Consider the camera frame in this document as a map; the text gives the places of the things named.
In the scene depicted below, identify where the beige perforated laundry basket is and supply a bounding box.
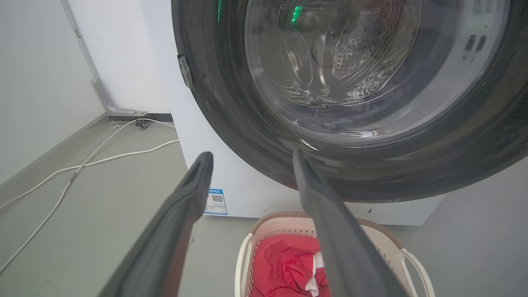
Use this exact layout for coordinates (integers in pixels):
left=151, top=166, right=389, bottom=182
left=235, top=212, right=436, bottom=297

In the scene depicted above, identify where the white washing machine body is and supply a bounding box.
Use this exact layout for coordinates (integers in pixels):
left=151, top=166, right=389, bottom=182
left=139, top=0, right=446, bottom=226

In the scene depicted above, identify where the white cable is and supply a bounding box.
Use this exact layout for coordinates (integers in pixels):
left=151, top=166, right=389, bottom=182
left=0, top=139, right=180, bottom=211
left=0, top=118, right=176, bottom=273

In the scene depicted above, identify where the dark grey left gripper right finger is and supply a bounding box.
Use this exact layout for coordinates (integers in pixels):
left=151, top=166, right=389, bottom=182
left=292, top=149, right=409, bottom=297

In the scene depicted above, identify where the blue energy label sticker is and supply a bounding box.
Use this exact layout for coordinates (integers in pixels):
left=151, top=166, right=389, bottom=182
left=204, top=189, right=228, bottom=216

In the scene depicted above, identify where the grey wheeled stand leg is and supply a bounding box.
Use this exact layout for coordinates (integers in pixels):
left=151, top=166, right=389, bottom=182
left=60, top=0, right=148, bottom=128

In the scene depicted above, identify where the round dark washing machine door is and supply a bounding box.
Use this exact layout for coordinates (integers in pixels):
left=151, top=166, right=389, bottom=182
left=171, top=0, right=528, bottom=203

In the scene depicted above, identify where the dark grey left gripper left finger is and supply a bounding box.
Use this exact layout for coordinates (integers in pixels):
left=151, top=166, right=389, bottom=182
left=98, top=151, right=214, bottom=297

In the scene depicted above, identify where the red garment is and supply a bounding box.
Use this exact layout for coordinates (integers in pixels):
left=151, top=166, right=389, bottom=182
left=250, top=236, right=330, bottom=297

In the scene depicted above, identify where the grey door latch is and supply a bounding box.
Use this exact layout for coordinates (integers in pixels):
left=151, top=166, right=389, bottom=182
left=177, top=54, right=194, bottom=88

